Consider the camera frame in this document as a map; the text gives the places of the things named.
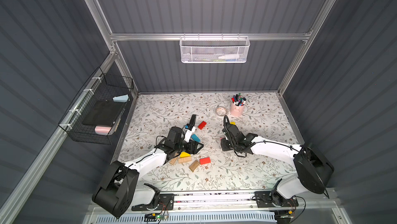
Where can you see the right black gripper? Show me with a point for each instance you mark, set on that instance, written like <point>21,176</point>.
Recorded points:
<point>228,128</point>

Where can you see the teal block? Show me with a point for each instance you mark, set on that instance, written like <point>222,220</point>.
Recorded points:
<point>195,137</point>

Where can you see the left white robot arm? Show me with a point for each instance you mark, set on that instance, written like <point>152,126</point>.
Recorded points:
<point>121,187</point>

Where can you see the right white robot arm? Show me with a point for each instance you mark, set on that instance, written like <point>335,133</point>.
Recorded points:
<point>313,170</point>

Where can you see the wooden block middle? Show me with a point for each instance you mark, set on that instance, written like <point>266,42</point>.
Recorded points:
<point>184,160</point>

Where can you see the wooden block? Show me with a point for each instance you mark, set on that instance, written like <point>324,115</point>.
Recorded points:
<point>194,165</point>
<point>184,160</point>
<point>173,161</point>

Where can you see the red block lower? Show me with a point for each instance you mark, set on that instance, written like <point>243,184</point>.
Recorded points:
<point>204,161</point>

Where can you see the red block near stapler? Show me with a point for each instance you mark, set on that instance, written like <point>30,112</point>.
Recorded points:
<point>202,125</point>

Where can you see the wooden block right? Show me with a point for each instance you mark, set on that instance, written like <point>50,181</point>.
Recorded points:
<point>194,165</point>

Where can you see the black stapler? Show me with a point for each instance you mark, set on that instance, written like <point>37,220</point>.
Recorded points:
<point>191,124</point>

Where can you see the wooden block left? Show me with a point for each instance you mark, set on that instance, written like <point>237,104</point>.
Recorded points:
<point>173,161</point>

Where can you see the small glass dish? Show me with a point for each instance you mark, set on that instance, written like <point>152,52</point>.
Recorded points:
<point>221,111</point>

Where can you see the pink pen cup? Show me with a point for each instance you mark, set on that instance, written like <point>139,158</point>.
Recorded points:
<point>236,110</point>

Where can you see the light blue box in basket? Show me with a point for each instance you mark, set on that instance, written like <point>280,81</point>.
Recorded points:
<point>121,99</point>

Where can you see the white bottle in basket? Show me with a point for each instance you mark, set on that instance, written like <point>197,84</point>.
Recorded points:
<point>229,57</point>

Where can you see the pink eraser in basket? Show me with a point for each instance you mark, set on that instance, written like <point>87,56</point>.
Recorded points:
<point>103,130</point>

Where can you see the black notebook in basket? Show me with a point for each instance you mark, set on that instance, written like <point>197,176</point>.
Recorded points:
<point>103,113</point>

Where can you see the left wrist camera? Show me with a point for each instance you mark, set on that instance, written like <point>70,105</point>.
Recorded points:
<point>189,130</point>

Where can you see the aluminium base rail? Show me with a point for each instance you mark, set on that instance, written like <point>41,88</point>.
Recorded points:
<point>226,207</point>

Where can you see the white wire mesh basket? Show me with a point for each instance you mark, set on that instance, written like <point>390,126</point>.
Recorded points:
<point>207,49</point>

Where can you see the black wire wall basket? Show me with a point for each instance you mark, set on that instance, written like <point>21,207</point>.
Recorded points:
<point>101,87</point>

